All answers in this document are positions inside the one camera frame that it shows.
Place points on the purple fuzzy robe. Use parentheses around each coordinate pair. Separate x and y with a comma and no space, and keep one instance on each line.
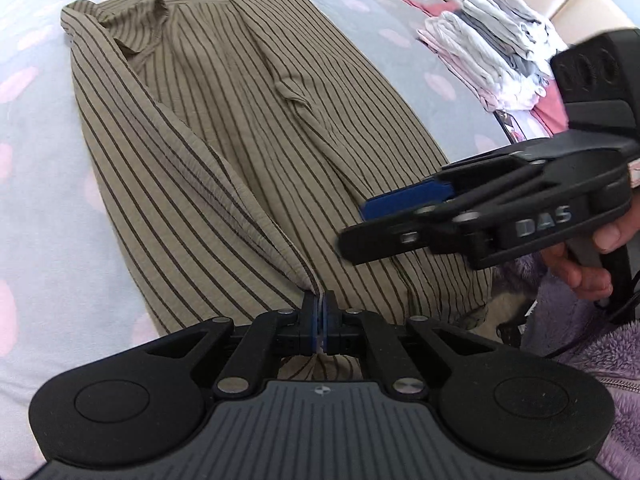
(600,355)

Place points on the dark pink pillow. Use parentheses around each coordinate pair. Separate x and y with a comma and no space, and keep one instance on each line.
(550,112)

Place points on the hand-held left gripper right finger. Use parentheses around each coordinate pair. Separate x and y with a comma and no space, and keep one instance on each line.
(327,322)

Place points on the stack of folded clothes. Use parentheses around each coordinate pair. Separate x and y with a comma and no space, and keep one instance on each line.
(495,45)

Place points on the person's right hand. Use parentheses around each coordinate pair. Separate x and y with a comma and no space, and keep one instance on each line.
(585,277)

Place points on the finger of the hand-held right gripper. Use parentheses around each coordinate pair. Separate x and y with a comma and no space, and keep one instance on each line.
(405,200)
(385,240)

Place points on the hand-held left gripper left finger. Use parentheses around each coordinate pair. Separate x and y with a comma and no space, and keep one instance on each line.
(309,322)

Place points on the brown striped shirt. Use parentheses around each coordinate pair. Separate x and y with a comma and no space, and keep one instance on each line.
(225,135)

